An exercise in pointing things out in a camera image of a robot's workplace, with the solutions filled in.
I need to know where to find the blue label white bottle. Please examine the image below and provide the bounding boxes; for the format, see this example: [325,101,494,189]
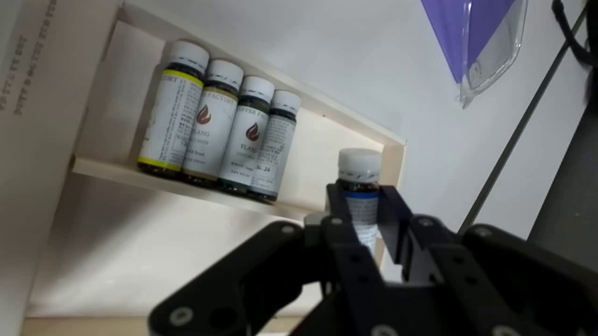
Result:
[335,146,383,253]

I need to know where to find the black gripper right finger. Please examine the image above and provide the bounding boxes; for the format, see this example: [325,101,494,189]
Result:
[374,184,598,336]

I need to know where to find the yellow banded white bottle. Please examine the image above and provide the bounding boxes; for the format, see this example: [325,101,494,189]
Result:
[135,40,211,182]

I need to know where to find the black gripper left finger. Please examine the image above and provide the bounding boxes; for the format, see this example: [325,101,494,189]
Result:
[148,180,400,336]

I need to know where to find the light wooden tray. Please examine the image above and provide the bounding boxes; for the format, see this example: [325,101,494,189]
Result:
[0,0,408,336]

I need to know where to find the white bottle grey print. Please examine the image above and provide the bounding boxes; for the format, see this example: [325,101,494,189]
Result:
[249,88,303,206]

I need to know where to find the white bottle red logo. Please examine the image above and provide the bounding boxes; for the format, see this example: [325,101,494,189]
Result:
[181,58,245,189]
[215,75,277,197]

